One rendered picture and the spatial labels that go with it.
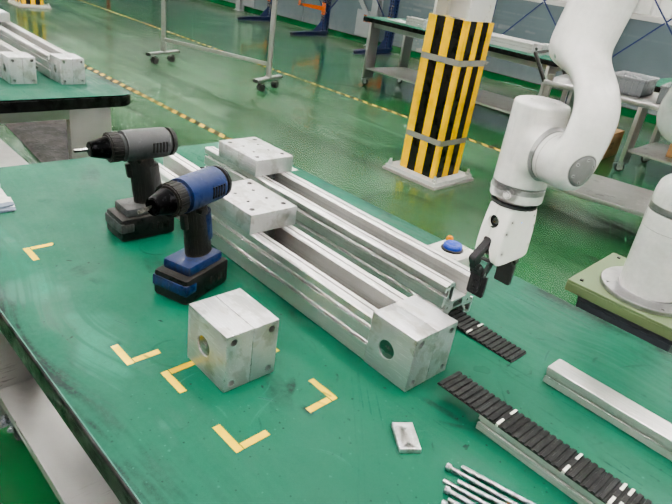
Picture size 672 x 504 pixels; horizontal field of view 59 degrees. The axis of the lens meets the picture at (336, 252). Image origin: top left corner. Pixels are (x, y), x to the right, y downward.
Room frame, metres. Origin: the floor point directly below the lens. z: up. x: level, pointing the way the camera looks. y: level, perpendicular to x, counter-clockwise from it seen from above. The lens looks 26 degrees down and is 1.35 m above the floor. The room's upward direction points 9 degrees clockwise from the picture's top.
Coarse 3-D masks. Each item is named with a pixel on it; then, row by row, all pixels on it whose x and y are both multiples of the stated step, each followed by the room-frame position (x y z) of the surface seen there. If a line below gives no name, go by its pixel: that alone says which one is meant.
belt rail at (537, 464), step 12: (480, 420) 0.66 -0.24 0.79; (492, 432) 0.64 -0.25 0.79; (504, 432) 0.63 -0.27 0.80; (504, 444) 0.62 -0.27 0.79; (516, 444) 0.61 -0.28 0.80; (516, 456) 0.61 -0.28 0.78; (528, 456) 0.61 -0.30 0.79; (540, 468) 0.59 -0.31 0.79; (552, 468) 0.58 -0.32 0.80; (552, 480) 0.57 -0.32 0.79; (564, 480) 0.56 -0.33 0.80; (564, 492) 0.56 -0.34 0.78; (576, 492) 0.56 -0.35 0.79; (588, 492) 0.54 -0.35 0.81
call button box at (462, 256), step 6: (444, 240) 1.16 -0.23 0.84; (432, 246) 1.12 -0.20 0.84; (438, 246) 1.13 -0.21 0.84; (444, 252) 1.10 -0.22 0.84; (450, 252) 1.10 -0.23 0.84; (456, 252) 1.10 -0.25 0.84; (462, 252) 1.11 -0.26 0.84; (468, 252) 1.12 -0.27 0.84; (456, 258) 1.08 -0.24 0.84; (462, 258) 1.09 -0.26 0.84; (468, 258) 1.10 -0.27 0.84; (468, 264) 1.10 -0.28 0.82
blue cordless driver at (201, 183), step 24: (216, 168) 0.96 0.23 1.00; (168, 192) 0.84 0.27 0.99; (192, 192) 0.87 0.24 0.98; (216, 192) 0.92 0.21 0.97; (168, 216) 0.85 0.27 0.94; (192, 216) 0.89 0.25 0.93; (192, 240) 0.90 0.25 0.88; (168, 264) 0.88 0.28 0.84; (192, 264) 0.88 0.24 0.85; (216, 264) 0.92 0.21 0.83; (168, 288) 0.86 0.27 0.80; (192, 288) 0.86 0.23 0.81
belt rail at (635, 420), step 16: (560, 368) 0.79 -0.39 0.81; (576, 368) 0.80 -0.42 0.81; (560, 384) 0.78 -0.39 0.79; (576, 384) 0.76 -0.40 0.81; (592, 384) 0.76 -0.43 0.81; (576, 400) 0.75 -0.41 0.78; (592, 400) 0.74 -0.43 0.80; (608, 400) 0.73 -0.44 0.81; (624, 400) 0.73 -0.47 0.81; (608, 416) 0.72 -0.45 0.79; (624, 416) 0.70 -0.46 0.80; (640, 416) 0.70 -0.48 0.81; (656, 416) 0.71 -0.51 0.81; (640, 432) 0.69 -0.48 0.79; (656, 432) 0.67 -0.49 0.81; (656, 448) 0.67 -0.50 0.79
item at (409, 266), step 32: (224, 160) 1.40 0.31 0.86; (288, 192) 1.24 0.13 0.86; (320, 192) 1.27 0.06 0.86; (320, 224) 1.14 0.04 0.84; (352, 224) 1.18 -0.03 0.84; (384, 224) 1.14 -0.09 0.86; (352, 256) 1.07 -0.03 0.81; (384, 256) 1.01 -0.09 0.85; (416, 256) 1.05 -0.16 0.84; (416, 288) 0.95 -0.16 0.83; (448, 288) 0.92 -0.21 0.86
